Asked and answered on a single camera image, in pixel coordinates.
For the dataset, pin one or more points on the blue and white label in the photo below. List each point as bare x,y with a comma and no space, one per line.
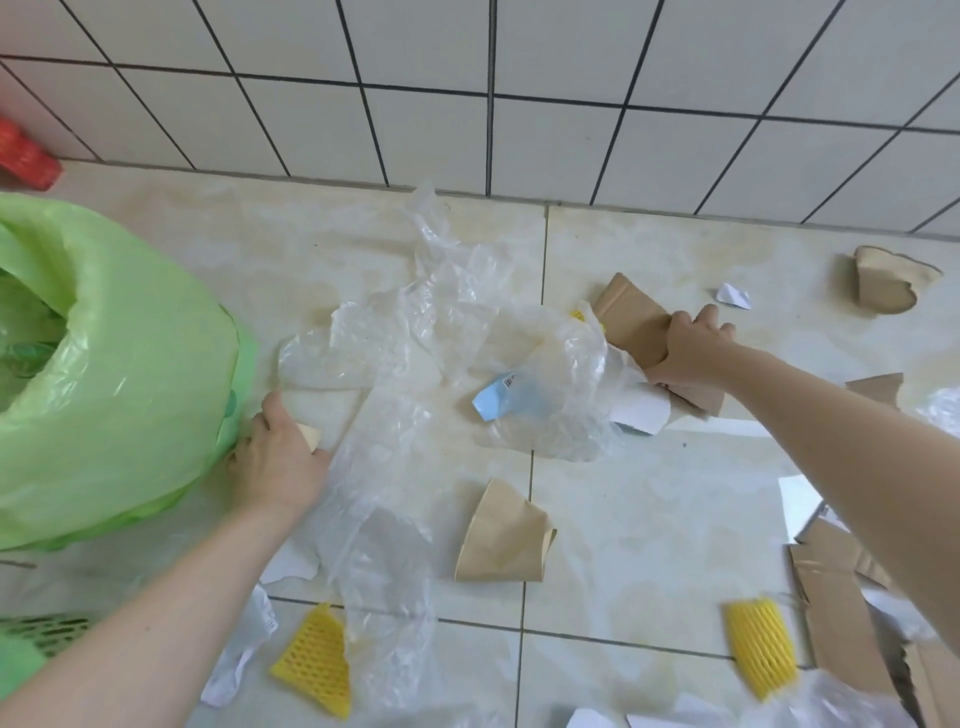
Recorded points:
491,401

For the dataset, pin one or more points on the person's left hand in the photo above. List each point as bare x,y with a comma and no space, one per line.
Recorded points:
277,465

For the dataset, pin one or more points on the white paper scraps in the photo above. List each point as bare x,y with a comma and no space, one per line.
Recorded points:
645,409

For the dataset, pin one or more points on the person's right hand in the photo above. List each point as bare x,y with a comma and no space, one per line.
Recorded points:
697,352

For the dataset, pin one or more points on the red plastic stool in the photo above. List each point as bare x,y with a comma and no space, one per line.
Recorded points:
26,157

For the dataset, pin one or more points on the yellow foam net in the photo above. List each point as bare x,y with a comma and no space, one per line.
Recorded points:
579,315
761,649
311,660

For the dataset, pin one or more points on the clear plastic film scraps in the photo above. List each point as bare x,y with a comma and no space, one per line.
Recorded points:
390,337

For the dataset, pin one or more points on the person's left forearm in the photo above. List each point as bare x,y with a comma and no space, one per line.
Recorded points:
150,645

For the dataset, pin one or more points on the person's right forearm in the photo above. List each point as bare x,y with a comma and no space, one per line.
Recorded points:
847,450

